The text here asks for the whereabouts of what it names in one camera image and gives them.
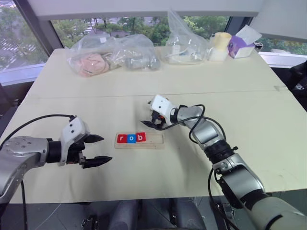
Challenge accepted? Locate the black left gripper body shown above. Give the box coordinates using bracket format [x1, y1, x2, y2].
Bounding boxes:
[65, 136, 88, 169]

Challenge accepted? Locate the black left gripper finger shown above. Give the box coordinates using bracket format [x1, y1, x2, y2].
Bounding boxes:
[85, 134, 105, 144]
[82, 155, 113, 169]

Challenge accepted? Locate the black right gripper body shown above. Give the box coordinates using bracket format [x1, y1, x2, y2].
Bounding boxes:
[150, 110, 166, 127]

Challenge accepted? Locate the wooden letter tray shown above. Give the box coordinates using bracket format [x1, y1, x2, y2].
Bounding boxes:
[114, 133, 166, 150]

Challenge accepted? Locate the plastic bag with grey parts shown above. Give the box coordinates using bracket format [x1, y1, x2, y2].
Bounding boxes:
[107, 33, 161, 72]

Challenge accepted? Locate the plastic bag with pink plush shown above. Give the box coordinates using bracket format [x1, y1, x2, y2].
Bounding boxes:
[66, 35, 117, 78]

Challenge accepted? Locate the tall clear plastic bag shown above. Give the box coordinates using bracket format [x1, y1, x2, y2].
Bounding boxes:
[160, 8, 212, 66]

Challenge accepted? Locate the purple tissue box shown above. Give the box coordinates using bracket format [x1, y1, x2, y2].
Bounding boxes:
[227, 24, 263, 59]

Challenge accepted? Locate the black chair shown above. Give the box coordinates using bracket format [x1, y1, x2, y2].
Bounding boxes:
[286, 62, 307, 109]

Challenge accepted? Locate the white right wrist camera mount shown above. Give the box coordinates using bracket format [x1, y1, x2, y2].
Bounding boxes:
[149, 94, 179, 126]

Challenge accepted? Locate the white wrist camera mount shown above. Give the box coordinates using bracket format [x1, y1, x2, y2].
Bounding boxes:
[149, 94, 179, 126]
[58, 116, 91, 167]

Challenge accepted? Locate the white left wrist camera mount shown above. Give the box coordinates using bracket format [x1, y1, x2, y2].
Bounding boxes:
[58, 116, 91, 167]

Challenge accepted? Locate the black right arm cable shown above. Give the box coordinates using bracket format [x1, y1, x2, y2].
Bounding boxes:
[160, 103, 240, 230]

